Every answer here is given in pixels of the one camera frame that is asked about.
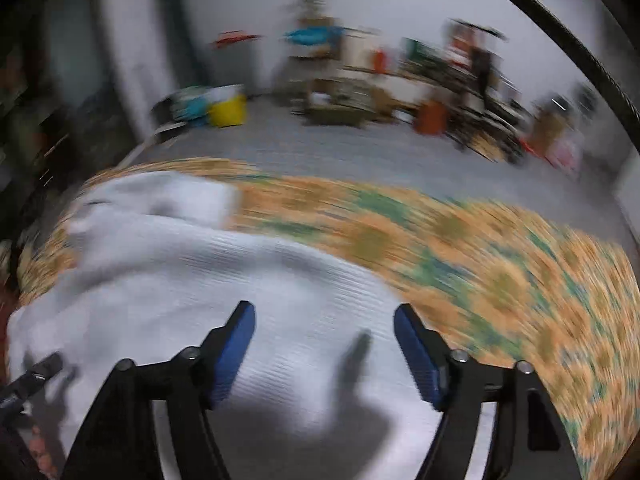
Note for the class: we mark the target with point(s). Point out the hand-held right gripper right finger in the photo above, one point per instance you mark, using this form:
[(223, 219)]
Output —
[(417, 360)]

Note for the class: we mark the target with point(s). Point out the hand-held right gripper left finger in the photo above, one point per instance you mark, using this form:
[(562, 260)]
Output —
[(232, 355)]

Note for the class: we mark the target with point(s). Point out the yellow bag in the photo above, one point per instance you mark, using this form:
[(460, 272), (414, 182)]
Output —
[(227, 112)]

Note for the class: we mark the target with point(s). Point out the cardboard box stack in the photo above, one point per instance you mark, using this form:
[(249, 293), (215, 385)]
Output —
[(315, 60)]

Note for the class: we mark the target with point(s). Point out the red cloth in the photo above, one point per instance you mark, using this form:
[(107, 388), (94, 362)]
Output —
[(237, 38)]

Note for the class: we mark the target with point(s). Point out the grey knit sweater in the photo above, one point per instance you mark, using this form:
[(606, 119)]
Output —
[(200, 280)]

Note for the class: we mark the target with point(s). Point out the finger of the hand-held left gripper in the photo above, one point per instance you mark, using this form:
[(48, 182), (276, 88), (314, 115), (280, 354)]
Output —
[(40, 372)]

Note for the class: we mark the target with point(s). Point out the orange box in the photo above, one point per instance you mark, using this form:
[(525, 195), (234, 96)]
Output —
[(432, 117)]

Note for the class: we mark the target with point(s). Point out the sunflower print blanket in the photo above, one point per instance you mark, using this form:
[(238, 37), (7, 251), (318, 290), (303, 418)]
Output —
[(500, 270)]

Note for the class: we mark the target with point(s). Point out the teal bag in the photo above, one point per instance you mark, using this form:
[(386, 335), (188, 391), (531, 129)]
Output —
[(192, 105)]

